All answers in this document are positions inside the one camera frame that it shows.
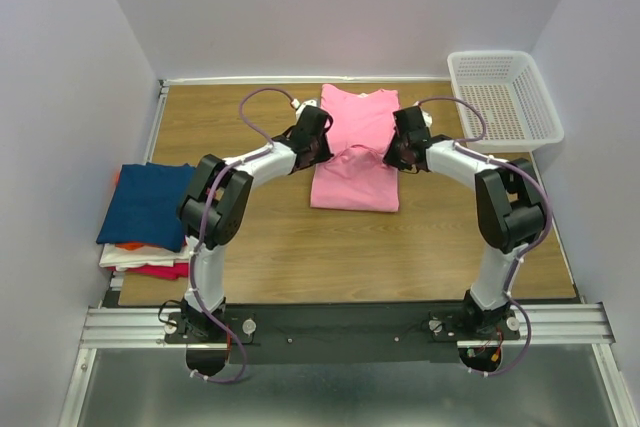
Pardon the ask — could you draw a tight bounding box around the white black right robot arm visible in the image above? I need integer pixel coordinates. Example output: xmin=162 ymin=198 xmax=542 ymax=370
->
xmin=384 ymin=105 xmax=551 ymax=339

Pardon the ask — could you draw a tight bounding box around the folded navy blue t shirt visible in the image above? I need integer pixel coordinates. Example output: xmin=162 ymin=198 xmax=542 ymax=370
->
xmin=96 ymin=163 xmax=195 ymax=252

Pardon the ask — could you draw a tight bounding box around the aluminium frame rail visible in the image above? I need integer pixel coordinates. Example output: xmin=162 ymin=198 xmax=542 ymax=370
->
xmin=60 ymin=302 xmax=620 ymax=426

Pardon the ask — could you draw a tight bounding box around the pink t shirt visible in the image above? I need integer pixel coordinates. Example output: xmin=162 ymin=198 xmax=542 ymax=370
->
xmin=310 ymin=84 xmax=399 ymax=213

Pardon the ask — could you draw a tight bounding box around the white plastic basket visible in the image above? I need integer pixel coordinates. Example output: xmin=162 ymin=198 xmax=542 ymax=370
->
xmin=447 ymin=50 xmax=564 ymax=154

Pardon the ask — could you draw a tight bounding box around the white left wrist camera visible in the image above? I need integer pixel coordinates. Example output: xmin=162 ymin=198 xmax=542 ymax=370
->
xmin=290 ymin=98 xmax=319 ymax=117

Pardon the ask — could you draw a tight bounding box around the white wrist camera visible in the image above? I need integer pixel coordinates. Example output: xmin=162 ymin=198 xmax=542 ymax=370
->
xmin=290 ymin=98 xmax=319 ymax=117
xmin=419 ymin=106 xmax=433 ymax=127

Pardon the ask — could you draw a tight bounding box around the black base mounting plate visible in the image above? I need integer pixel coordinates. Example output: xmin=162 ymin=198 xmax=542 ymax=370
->
xmin=158 ymin=301 xmax=522 ymax=377

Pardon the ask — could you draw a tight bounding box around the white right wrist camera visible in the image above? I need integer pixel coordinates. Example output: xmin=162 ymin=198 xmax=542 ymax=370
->
xmin=419 ymin=106 xmax=433 ymax=127

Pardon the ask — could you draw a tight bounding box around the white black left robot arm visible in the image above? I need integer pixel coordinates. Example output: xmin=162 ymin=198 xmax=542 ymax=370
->
xmin=177 ymin=104 xmax=333 ymax=342

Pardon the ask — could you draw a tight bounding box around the folded white t shirt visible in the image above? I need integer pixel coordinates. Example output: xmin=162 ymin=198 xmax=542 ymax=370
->
xmin=99 ymin=244 xmax=191 ymax=271

